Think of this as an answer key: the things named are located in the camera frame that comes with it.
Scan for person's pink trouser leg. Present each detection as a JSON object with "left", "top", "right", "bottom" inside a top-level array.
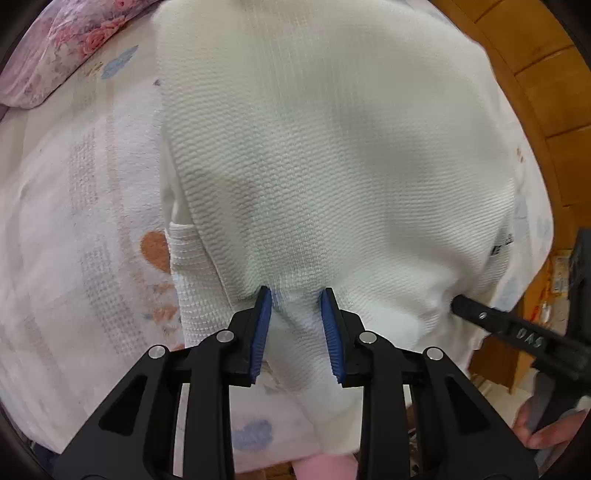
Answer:
[{"left": 295, "top": 455, "right": 358, "bottom": 480}]

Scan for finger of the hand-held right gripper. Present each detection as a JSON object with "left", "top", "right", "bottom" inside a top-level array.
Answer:
[{"left": 451, "top": 295, "right": 574, "bottom": 360}]

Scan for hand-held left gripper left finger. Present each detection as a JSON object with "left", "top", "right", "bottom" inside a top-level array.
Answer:
[{"left": 52, "top": 285, "right": 273, "bottom": 480}]

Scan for pale floral bed sheet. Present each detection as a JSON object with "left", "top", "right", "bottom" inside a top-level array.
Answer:
[{"left": 0, "top": 0, "right": 557, "bottom": 474}]

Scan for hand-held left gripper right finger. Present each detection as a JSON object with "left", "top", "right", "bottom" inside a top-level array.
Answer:
[{"left": 320, "top": 287, "right": 540, "bottom": 480}]

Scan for wooden nightstand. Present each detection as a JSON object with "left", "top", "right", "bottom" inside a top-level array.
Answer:
[{"left": 468, "top": 251, "right": 575, "bottom": 395}]

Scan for person's right hand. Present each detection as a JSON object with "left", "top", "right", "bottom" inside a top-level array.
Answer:
[{"left": 514, "top": 401, "right": 589, "bottom": 450}]

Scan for yellow box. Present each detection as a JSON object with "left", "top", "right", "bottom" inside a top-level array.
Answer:
[{"left": 542, "top": 249, "right": 576, "bottom": 325}]

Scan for white button-up jacket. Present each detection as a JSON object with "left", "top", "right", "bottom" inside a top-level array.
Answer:
[{"left": 154, "top": 0, "right": 527, "bottom": 464}]

